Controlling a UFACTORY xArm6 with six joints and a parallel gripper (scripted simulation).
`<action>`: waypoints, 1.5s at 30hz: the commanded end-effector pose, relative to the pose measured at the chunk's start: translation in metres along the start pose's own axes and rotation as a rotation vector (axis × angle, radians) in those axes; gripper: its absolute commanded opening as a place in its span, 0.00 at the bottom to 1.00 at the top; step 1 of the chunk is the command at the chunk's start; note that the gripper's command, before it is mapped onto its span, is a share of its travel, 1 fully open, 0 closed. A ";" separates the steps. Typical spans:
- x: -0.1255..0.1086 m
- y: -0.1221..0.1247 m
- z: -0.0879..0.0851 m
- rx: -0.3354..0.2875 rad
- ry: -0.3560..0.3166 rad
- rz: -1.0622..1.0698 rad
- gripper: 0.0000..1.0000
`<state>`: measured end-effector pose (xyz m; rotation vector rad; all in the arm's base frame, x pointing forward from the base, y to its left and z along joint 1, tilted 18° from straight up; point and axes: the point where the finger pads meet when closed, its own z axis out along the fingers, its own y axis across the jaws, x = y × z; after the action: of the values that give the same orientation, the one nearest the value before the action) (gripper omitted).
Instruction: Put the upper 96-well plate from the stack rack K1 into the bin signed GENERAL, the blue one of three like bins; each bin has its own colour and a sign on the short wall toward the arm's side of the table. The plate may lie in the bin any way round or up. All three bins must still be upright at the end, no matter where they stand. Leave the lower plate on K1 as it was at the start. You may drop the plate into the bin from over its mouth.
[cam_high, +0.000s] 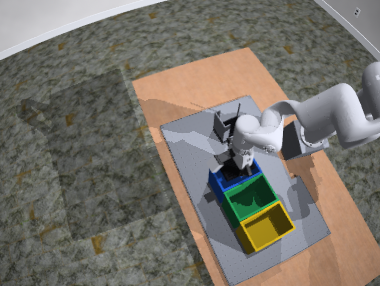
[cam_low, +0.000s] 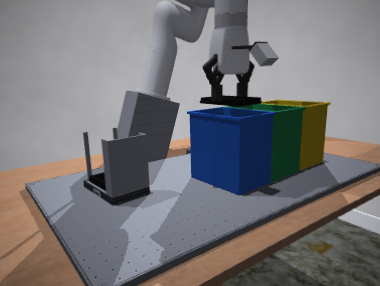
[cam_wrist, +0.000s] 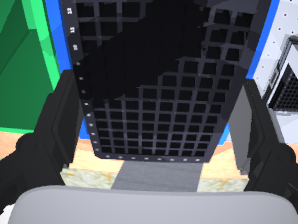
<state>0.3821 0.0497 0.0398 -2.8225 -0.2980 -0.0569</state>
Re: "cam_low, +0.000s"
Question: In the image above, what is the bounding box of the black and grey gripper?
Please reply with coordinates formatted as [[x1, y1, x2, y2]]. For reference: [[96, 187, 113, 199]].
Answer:
[[203, 26, 255, 102]]

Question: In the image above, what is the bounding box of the green bin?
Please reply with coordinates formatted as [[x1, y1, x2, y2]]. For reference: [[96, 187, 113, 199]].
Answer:
[[226, 104, 306, 182]]

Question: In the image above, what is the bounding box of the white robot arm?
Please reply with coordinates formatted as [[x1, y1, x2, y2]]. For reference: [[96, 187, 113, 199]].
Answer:
[[135, 0, 279, 101]]

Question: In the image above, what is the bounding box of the blue bin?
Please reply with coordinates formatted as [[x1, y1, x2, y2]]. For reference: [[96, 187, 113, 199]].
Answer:
[[187, 107, 276, 195]]

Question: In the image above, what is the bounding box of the yellow open-top bin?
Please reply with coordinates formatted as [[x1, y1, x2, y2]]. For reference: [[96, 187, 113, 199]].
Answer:
[[262, 100, 331, 170]]

